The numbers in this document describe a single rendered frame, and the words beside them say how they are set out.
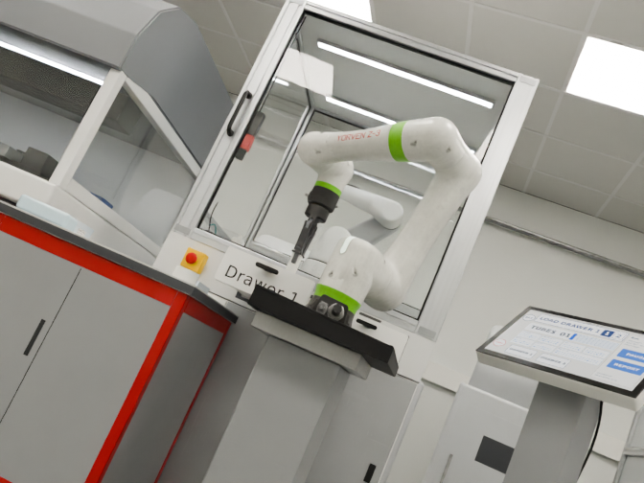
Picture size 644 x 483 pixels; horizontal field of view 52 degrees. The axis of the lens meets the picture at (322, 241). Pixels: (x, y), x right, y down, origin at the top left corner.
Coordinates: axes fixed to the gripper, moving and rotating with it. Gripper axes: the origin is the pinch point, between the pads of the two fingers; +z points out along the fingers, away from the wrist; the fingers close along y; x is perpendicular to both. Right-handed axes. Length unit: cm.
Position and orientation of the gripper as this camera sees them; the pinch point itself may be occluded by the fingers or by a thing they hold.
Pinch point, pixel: (293, 264)
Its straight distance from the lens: 211.1
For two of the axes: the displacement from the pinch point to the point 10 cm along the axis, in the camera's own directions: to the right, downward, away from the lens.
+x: 9.1, 3.7, -1.7
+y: -0.7, -2.6, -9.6
